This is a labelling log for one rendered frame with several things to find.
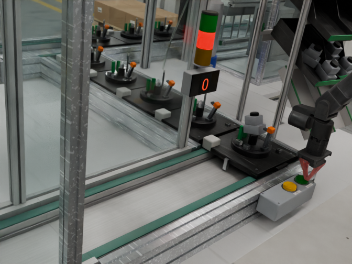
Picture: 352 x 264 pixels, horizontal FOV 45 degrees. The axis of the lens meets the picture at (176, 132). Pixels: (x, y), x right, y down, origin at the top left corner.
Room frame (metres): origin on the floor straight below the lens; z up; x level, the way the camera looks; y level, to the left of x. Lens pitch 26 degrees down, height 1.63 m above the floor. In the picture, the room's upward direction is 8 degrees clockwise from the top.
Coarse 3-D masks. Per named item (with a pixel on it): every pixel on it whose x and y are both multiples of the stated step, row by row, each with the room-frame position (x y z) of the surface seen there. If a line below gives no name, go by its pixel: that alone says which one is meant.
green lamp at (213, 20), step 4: (204, 16) 1.24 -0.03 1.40; (208, 16) 1.24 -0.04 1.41; (212, 16) 1.24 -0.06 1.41; (216, 16) 1.25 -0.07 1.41; (200, 20) 1.26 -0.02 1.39; (204, 20) 1.24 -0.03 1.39; (208, 20) 1.24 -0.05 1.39; (212, 20) 1.24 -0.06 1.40; (216, 20) 1.25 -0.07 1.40; (200, 24) 1.26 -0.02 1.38; (204, 24) 1.24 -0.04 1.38; (208, 24) 1.24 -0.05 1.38; (212, 24) 1.24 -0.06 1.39; (216, 24) 1.26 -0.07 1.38; (200, 28) 1.25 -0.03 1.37; (204, 28) 1.24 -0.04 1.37; (208, 28) 1.24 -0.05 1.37; (212, 28) 1.24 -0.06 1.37; (212, 32) 1.25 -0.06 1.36
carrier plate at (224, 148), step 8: (224, 136) 1.39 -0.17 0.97; (232, 136) 1.40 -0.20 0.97; (224, 144) 1.33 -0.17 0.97; (272, 144) 1.38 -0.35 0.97; (216, 152) 1.27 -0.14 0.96; (224, 152) 1.26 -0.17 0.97; (232, 152) 1.27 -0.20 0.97; (272, 152) 1.31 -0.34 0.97; (288, 152) 1.33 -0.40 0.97; (232, 160) 1.22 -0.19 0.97; (240, 160) 1.23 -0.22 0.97; (248, 160) 1.23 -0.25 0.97; (256, 160) 1.24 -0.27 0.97; (264, 160) 1.25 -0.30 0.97; (272, 160) 1.26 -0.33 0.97; (280, 160) 1.27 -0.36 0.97; (288, 160) 1.28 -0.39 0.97; (240, 168) 1.20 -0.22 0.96; (248, 168) 1.18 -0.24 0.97; (256, 168) 1.19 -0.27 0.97; (264, 168) 1.20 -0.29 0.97; (272, 168) 1.21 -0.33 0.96; (256, 176) 1.16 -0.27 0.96
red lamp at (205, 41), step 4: (200, 32) 1.25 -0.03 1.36; (204, 32) 1.24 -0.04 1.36; (208, 32) 1.25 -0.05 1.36; (200, 36) 1.25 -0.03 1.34; (204, 36) 1.24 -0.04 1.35; (208, 36) 1.24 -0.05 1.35; (212, 36) 1.25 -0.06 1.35; (200, 40) 1.25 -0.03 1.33; (204, 40) 1.24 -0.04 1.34; (208, 40) 1.24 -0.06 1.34; (212, 40) 1.25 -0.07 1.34; (196, 44) 1.26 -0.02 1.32; (200, 44) 1.24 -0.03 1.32; (204, 44) 1.24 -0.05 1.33; (208, 44) 1.24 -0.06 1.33; (212, 44) 1.25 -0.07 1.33; (200, 48) 1.24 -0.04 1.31; (204, 48) 1.24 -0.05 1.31; (208, 48) 1.24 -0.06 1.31; (212, 48) 1.26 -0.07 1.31
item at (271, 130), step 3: (270, 126) 1.29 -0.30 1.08; (264, 129) 1.29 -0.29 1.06; (267, 129) 1.28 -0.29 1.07; (270, 129) 1.27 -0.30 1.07; (273, 129) 1.28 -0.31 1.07; (267, 132) 1.28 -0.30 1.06; (270, 132) 1.27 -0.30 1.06; (273, 132) 1.28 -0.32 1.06; (267, 135) 1.28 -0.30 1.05; (270, 135) 1.28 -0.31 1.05; (267, 138) 1.28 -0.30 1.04; (270, 138) 1.29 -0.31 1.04; (264, 141) 1.29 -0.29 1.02; (267, 141) 1.28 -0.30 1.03; (264, 144) 1.28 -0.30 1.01; (267, 144) 1.28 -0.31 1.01; (264, 147) 1.28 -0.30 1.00
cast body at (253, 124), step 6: (252, 114) 1.32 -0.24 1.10; (258, 114) 1.33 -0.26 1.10; (246, 120) 1.33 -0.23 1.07; (252, 120) 1.31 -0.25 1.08; (258, 120) 1.31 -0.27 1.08; (246, 126) 1.32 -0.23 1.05; (252, 126) 1.31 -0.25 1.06; (258, 126) 1.29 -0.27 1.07; (264, 126) 1.31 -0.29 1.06; (246, 132) 1.32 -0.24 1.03; (252, 132) 1.30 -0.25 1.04; (258, 132) 1.29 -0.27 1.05; (264, 132) 1.31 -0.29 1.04
